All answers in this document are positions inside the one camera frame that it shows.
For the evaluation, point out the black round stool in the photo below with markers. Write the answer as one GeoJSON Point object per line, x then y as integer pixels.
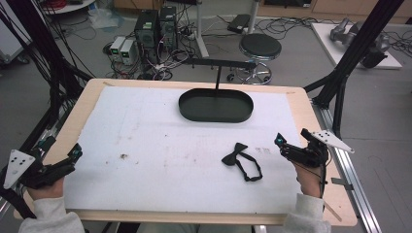
{"type": "Point", "coordinates": [260, 48]}

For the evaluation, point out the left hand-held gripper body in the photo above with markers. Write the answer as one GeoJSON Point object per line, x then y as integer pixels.
{"type": "Point", "coordinates": [39, 173]}

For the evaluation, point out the black box on floor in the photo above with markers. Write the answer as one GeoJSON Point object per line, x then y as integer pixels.
{"type": "Point", "coordinates": [239, 23]}

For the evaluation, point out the black bow tie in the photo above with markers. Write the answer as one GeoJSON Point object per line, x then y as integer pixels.
{"type": "Point", "coordinates": [241, 160]}

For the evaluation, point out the aluminium rail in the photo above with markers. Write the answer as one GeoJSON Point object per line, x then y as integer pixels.
{"type": "Point", "coordinates": [351, 168]}

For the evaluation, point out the person's right hand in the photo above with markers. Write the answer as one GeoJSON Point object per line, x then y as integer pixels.
{"type": "Point", "coordinates": [307, 181]}

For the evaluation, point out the white table leg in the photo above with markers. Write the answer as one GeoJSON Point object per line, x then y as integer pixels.
{"type": "Point", "coordinates": [253, 14]}
{"type": "Point", "coordinates": [200, 29]}

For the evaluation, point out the grey robot part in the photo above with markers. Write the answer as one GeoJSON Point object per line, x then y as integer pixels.
{"type": "Point", "coordinates": [359, 37]}

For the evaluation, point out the black computer tower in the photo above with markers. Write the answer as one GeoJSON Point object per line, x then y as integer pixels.
{"type": "Point", "coordinates": [147, 32]}
{"type": "Point", "coordinates": [168, 27]}

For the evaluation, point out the white power supply unit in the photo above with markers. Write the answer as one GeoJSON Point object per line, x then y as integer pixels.
{"type": "Point", "coordinates": [127, 51]}
{"type": "Point", "coordinates": [116, 45]}

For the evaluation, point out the clear plastic bag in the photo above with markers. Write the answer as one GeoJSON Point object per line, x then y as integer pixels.
{"type": "Point", "coordinates": [103, 17]}

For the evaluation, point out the person's left hand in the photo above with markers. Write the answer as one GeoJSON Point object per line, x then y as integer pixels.
{"type": "Point", "coordinates": [47, 191]}

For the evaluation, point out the white foam mat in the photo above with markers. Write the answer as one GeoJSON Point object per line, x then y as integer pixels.
{"type": "Point", "coordinates": [181, 152]}

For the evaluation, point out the black stand with oval tray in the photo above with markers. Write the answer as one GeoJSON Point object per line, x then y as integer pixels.
{"type": "Point", "coordinates": [216, 105]}

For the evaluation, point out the black metal frame stand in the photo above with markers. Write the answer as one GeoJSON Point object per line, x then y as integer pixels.
{"type": "Point", "coordinates": [42, 64]}
{"type": "Point", "coordinates": [353, 58]}

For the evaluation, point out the white floor board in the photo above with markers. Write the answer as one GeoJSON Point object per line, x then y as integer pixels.
{"type": "Point", "coordinates": [336, 51]}

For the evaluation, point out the white round table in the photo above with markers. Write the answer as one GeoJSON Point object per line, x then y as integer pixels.
{"type": "Point", "coordinates": [66, 5]}

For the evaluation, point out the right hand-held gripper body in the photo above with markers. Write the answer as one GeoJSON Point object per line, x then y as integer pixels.
{"type": "Point", "coordinates": [311, 153]}

